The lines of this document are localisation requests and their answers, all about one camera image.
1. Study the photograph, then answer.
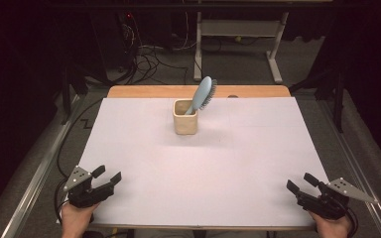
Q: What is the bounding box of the tangle of black cables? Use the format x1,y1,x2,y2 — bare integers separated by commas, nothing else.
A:
118,13,191,86

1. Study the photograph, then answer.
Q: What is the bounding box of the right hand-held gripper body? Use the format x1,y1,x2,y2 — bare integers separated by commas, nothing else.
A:
295,177,378,221

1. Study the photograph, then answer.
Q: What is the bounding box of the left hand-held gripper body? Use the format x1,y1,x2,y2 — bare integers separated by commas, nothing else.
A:
63,165,117,209

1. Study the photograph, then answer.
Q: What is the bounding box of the black metal stand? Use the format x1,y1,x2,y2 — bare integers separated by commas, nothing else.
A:
289,63,349,134
60,62,91,126

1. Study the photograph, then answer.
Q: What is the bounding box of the person's left hand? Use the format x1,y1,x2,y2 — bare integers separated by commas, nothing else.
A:
60,201,100,238

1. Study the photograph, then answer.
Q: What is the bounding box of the white metal desk frame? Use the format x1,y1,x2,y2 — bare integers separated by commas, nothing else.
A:
192,0,291,85

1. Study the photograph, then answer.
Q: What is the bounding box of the light blue hairbrush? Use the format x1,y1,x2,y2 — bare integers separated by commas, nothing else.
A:
184,75,219,116

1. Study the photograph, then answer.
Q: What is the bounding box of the person's right hand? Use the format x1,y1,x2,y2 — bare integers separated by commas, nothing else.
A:
308,211,352,238

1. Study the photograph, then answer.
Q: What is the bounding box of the aluminium floor rail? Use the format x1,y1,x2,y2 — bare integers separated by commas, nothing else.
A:
0,93,82,238
321,98,381,238

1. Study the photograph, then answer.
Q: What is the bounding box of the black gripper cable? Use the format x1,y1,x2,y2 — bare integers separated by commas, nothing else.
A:
343,207,359,238
53,97,105,226

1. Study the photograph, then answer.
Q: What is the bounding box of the beige square cup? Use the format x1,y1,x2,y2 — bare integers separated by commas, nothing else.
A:
172,97,199,136

